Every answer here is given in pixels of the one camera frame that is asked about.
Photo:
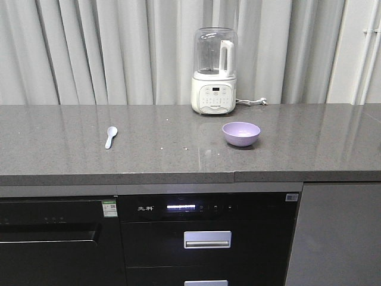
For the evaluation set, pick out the white wall pipe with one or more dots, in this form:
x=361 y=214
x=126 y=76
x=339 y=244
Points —
x=368 y=57

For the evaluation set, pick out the white pleated curtain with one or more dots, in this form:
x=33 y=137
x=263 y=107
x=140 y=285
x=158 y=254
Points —
x=141 y=52

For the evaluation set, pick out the black built-in dishwasher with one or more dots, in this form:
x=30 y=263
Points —
x=61 y=241

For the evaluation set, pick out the purple plastic bowl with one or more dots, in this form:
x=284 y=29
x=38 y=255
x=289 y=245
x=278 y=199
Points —
x=241 y=134

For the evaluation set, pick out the light blue plastic spoon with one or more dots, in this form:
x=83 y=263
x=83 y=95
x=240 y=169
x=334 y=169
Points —
x=111 y=133

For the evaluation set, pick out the grey cabinet door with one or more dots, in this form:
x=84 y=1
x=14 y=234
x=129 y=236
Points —
x=337 y=235

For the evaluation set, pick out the black built-in sterilizer cabinet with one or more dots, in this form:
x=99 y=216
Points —
x=207 y=239

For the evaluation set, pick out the white blender with clear jar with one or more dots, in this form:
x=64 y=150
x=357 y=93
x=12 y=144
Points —
x=214 y=77

